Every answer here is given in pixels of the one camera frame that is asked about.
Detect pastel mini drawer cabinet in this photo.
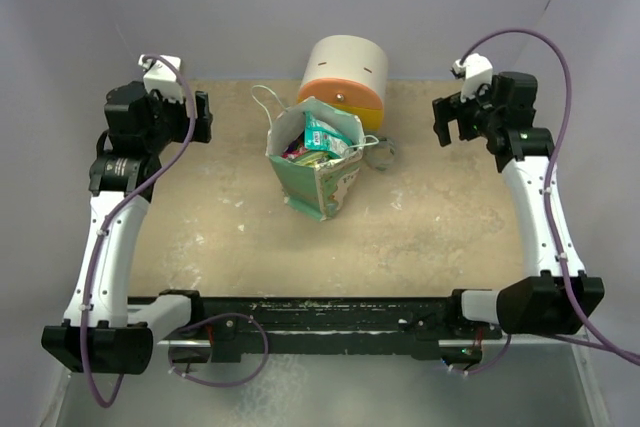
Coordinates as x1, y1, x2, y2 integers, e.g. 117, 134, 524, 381
297, 35, 388, 133

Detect small red snack packet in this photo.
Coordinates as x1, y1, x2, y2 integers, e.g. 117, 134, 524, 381
281, 135, 308, 161

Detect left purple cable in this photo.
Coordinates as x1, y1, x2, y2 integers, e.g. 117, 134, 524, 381
79, 54, 198, 409

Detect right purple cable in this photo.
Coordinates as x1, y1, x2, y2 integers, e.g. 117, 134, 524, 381
459, 27, 640, 367

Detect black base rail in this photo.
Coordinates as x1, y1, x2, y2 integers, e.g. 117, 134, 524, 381
167, 297, 502, 363

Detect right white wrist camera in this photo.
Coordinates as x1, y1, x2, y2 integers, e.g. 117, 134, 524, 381
451, 53, 493, 103

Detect large green Foxs bag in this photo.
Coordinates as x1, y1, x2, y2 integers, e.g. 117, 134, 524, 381
286, 151, 338, 168

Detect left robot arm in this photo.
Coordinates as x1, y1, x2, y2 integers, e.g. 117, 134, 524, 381
41, 81, 206, 375

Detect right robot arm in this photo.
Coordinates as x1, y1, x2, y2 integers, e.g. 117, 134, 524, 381
432, 70, 605, 338

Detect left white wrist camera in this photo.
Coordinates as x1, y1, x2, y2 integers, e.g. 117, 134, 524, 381
138, 55, 185, 102

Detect green Fresh paper bag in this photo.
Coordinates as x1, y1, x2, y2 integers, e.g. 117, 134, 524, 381
266, 97, 378, 221

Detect teal snack packet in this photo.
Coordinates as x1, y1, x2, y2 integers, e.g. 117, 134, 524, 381
304, 112, 353, 159

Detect clear tape roll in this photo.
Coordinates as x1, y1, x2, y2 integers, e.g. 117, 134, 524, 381
364, 137, 396, 172

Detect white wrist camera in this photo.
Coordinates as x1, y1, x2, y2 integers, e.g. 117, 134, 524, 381
138, 55, 185, 102
451, 53, 493, 103

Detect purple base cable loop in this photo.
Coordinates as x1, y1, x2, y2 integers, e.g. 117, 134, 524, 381
167, 312, 271, 388

